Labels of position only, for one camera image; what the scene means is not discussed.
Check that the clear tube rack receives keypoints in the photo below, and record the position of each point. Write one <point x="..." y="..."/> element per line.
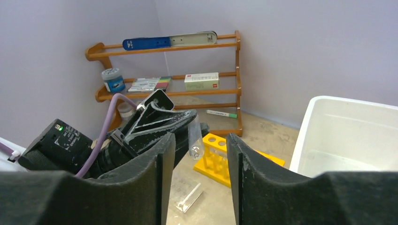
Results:
<point x="186" y="194"/>

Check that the coloured marker pack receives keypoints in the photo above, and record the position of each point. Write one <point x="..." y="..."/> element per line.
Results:
<point x="150" y="84"/>

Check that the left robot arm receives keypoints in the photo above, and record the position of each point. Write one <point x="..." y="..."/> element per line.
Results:
<point x="61" y="147"/>

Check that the blue lid jar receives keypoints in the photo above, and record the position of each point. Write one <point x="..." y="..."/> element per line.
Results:
<point x="113" y="80"/>

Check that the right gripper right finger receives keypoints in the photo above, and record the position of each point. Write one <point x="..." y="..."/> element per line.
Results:
<point x="264" y="193"/>

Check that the small clear jar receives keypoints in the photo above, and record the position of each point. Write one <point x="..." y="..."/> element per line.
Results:
<point x="125" y="110"/>

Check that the white green box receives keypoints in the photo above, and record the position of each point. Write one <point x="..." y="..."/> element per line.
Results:
<point x="203" y="81"/>

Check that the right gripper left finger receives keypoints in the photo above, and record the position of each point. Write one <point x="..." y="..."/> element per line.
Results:
<point x="136" y="193"/>

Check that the blue grey stapler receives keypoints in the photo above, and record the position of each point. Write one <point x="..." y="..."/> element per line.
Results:
<point x="199" y="38"/>

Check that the clear glass test tube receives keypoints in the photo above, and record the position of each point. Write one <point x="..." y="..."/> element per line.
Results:
<point x="195" y="143"/>

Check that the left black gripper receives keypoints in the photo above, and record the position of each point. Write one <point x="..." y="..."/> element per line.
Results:
<point x="143" y="131"/>

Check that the wooden shelf rack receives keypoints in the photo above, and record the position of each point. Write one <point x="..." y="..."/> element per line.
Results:
<point x="221" y="127"/>

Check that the green white marker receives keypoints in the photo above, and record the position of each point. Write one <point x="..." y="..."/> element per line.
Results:
<point x="230" y="115"/>

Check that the yellow test tube rack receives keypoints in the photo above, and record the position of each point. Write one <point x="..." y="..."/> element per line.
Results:
<point x="214" y="163"/>

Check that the white plastic bin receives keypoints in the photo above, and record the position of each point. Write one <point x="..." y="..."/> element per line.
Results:
<point x="342" y="134"/>

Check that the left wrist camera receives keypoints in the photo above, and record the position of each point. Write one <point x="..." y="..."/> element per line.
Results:
<point x="160" y="98"/>

